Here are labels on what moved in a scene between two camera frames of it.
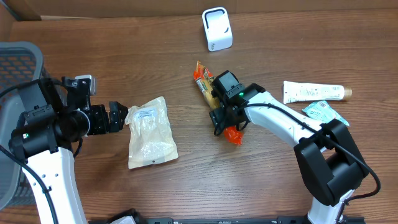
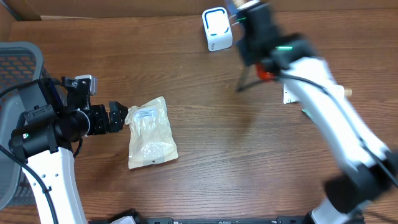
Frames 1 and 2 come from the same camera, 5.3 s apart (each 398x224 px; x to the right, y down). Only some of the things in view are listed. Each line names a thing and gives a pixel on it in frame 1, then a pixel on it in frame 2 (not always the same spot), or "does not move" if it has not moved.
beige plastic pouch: [151, 140] does not move
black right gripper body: [226, 117] -> [249, 50]
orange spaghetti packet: [204, 79] -> [263, 74]
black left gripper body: [98, 119] does not move
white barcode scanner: [217, 25] does not move
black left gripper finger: [117, 113] does not move
